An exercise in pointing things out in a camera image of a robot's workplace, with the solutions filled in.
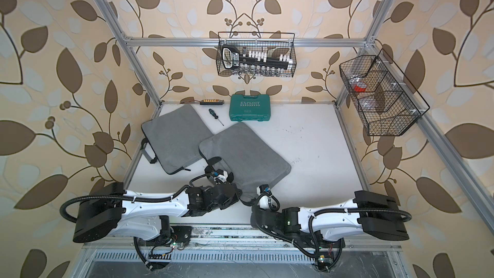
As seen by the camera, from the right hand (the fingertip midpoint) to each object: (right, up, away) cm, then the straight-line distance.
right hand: (250, 211), depth 79 cm
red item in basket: (+47, +51, +3) cm, 70 cm away
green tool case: (-1, +45, +34) cm, 57 cm away
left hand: (-3, +8, +1) cm, 9 cm away
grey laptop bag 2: (+1, +18, +12) cm, 22 cm away
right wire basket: (+53, +45, -5) cm, 70 cm away
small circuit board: (+28, -15, -9) cm, 32 cm away
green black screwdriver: (-22, +40, +36) cm, 58 cm away
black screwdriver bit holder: (-25, +50, +41) cm, 69 cm away
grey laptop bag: (-41, +29, +21) cm, 54 cm away
